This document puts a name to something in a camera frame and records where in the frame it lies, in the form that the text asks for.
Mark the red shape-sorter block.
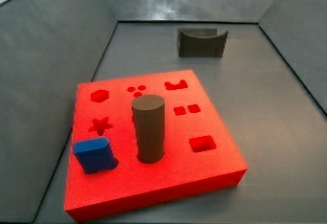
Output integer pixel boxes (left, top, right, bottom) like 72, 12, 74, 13
64, 70, 248, 222

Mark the dark grey curved fixture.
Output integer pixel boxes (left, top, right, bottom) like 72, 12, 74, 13
177, 28, 228, 57

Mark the blue rounded block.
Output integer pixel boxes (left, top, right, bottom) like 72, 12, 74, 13
73, 137, 117, 174

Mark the brown cylinder peg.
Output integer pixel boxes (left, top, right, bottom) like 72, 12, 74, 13
132, 95, 164, 164

